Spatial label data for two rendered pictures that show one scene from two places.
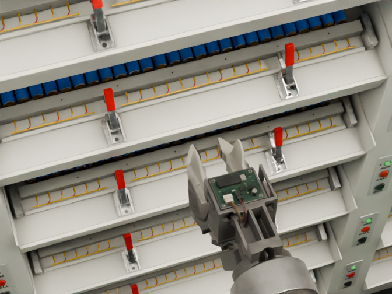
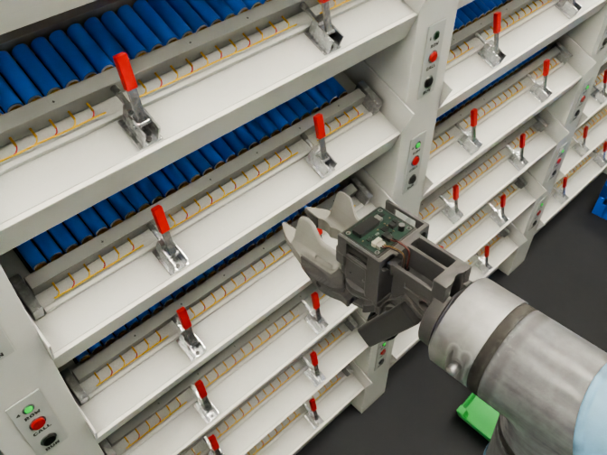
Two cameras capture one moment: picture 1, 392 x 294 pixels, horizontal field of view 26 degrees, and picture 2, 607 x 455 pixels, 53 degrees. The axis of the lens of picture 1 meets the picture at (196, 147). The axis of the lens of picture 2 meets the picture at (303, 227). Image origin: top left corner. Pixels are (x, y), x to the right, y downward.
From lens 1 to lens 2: 0.48 m
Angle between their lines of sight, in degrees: 18
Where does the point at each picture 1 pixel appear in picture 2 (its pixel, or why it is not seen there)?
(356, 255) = not seen: hidden behind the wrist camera
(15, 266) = not seen: outside the picture
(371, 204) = not seen: hidden behind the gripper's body
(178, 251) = (247, 382)
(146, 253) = (218, 396)
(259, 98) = (301, 182)
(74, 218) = (145, 381)
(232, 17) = (272, 80)
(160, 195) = (224, 324)
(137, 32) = (181, 118)
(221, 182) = (360, 230)
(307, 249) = (344, 341)
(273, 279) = (487, 305)
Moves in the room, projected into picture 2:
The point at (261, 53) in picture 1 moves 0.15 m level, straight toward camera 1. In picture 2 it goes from (287, 138) to (322, 207)
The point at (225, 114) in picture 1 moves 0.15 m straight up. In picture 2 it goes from (275, 207) to (272, 118)
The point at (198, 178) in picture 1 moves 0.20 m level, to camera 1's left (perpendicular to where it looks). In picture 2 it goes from (313, 249) to (119, 319)
